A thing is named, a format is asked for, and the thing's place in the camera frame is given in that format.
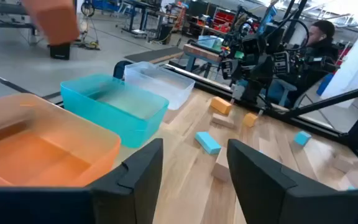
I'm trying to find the teal rectangular block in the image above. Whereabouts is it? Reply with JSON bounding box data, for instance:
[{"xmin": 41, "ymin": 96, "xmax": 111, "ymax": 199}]
[{"xmin": 194, "ymin": 131, "xmax": 223, "ymax": 156}]

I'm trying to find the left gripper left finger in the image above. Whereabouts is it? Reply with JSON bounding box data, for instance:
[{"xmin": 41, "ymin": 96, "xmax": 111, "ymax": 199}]
[{"xmin": 0, "ymin": 138, "xmax": 164, "ymax": 224}]

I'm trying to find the orange rectangular block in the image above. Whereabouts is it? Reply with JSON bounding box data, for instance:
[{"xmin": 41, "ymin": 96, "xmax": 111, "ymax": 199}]
[
  {"xmin": 209, "ymin": 96, "xmax": 233, "ymax": 115},
  {"xmin": 22, "ymin": 0, "xmax": 80, "ymax": 46}
]

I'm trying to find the red parts shelf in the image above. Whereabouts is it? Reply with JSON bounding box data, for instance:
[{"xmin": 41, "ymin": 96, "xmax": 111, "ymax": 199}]
[{"xmin": 211, "ymin": 7, "xmax": 239, "ymax": 35}]

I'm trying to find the black floor mat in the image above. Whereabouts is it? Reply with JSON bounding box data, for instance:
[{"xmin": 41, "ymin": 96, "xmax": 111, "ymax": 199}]
[{"xmin": 124, "ymin": 46, "xmax": 185, "ymax": 65}]

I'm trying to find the clear plastic bin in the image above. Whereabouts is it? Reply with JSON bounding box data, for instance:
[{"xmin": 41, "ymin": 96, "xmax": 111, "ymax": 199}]
[{"xmin": 124, "ymin": 61, "xmax": 196, "ymax": 111}]

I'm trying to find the natural wood rectangular block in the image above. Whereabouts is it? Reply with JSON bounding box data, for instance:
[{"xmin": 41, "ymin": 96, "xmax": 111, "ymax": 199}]
[
  {"xmin": 211, "ymin": 112, "xmax": 236, "ymax": 129},
  {"xmin": 211, "ymin": 146, "xmax": 231, "ymax": 183}
]

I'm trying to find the orange plastic bin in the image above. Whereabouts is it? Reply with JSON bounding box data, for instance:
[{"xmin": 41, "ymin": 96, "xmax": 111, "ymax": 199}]
[{"xmin": 0, "ymin": 92, "xmax": 122, "ymax": 187}]

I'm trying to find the black floor box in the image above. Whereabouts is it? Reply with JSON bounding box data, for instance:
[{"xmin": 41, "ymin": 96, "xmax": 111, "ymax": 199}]
[{"xmin": 49, "ymin": 42, "xmax": 71, "ymax": 60}]

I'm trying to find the wooden-top workbench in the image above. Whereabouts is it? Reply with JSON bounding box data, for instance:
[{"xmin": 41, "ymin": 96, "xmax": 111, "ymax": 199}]
[{"xmin": 182, "ymin": 43, "xmax": 224, "ymax": 73}]

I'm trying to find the small teal cube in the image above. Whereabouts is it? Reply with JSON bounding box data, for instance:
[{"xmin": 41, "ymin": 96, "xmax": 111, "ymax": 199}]
[{"xmin": 293, "ymin": 131, "xmax": 312, "ymax": 147}]

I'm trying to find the person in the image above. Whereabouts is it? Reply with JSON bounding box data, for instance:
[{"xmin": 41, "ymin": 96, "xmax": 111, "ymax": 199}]
[{"xmin": 268, "ymin": 19, "xmax": 341, "ymax": 106}]

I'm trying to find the black table clamp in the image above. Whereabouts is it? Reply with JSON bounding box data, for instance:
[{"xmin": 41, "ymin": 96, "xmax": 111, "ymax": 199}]
[{"xmin": 112, "ymin": 60, "xmax": 133, "ymax": 79}]

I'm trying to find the teal plastic bin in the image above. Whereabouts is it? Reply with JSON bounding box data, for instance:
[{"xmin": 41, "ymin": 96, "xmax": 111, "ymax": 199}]
[{"xmin": 60, "ymin": 73, "xmax": 170, "ymax": 149}]

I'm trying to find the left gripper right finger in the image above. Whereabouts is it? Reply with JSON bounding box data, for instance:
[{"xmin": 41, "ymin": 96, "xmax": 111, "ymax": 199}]
[{"xmin": 227, "ymin": 139, "xmax": 358, "ymax": 224}]

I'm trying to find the grey metal workbench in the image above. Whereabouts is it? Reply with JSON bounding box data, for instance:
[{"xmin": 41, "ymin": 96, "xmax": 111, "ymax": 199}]
[{"xmin": 0, "ymin": 0, "xmax": 39, "ymax": 50}]

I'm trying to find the blue container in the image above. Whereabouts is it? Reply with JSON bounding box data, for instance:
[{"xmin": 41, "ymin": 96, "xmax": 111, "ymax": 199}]
[{"xmin": 316, "ymin": 73, "xmax": 335, "ymax": 96}]

